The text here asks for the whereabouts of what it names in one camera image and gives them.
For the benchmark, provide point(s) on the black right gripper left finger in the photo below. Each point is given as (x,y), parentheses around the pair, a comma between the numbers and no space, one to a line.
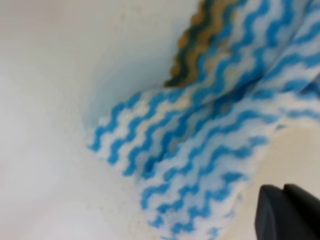
(277,218)

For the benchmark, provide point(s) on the blue white striped rag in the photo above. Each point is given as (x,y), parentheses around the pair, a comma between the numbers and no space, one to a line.
(244,69)

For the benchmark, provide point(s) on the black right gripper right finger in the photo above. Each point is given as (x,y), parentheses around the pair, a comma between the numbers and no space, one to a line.
(307,205)

